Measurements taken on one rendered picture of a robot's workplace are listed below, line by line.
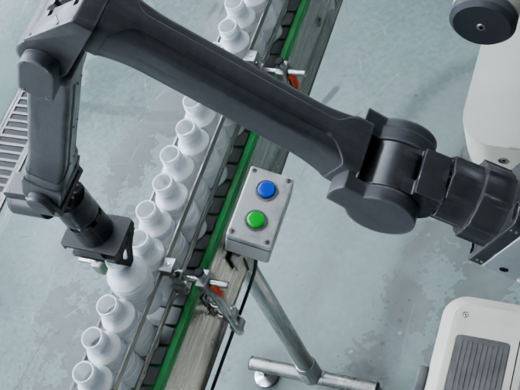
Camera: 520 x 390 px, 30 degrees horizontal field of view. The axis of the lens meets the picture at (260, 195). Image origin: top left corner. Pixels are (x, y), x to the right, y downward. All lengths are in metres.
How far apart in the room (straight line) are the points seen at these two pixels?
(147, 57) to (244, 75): 0.10
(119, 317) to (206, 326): 0.25
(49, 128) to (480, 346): 1.45
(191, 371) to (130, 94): 1.82
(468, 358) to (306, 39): 0.85
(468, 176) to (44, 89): 0.45
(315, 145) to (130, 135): 2.37
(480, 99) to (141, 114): 2.28
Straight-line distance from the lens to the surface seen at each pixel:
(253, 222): 1.62
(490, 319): 2.42
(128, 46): 0.96
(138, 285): 1.58
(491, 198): 1.02
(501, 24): 1.05
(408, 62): 3.21
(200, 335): 1.79
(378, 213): 1.03
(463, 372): 2.37
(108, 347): 1.59
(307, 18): 2.09
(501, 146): 1.16
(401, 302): 2.75
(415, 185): 1.01
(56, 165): 1.28
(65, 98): 1.11
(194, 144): 1.74
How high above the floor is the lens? 2.46
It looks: 54 degrees down
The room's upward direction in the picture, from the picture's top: 27 degrees counter-clockwise
